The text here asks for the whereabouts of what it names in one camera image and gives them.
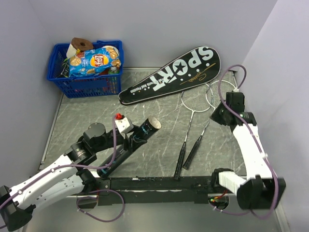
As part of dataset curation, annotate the blue plastic shopping basket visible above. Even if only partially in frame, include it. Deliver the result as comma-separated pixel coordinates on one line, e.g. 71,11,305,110
47,40,124,98

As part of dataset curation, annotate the silver badminton racket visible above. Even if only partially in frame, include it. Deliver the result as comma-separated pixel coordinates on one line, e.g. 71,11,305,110
183,80,239,170
173,84,210,181

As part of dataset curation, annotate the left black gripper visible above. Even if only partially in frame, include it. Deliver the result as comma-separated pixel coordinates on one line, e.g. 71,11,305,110
93,125,147,152

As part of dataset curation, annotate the black SPORT racket bag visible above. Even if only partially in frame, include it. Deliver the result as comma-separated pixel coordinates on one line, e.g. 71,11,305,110
118,46,221,105

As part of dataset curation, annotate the white paper towel roll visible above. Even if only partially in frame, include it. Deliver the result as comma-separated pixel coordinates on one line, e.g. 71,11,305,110
66,44,77,58

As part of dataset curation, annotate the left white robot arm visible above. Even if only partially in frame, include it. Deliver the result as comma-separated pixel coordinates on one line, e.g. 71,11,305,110
0,119,158,232

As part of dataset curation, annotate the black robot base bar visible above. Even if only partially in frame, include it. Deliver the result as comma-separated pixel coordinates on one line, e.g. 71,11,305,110
93,176,225,204

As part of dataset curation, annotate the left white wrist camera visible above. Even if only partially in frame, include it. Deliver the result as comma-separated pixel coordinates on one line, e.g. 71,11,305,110
115,117,134,134

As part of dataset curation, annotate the blue Lays chips bag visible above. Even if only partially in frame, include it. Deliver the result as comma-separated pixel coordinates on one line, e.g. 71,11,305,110
69,45,122,78

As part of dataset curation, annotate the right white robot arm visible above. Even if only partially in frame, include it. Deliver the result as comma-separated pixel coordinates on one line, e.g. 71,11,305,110
211,92,286,210

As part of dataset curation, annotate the black shuttlecock tube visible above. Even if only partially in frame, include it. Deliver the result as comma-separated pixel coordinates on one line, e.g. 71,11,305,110
97,116,161,179

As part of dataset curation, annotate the dark green package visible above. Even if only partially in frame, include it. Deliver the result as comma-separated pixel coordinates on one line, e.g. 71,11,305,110
60,59,70,78

